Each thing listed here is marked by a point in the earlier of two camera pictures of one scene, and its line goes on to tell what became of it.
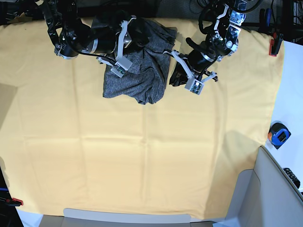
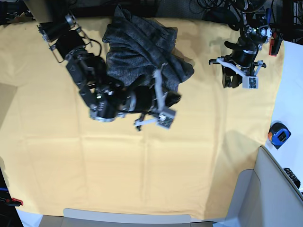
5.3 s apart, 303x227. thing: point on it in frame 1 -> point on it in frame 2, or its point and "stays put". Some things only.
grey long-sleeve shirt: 146,81 stays put
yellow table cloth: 63,145 stays put
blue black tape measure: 278,134 stays put
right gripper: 182,72 -> 230,78
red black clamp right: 275,44 stays put
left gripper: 139,33 -> 157,76
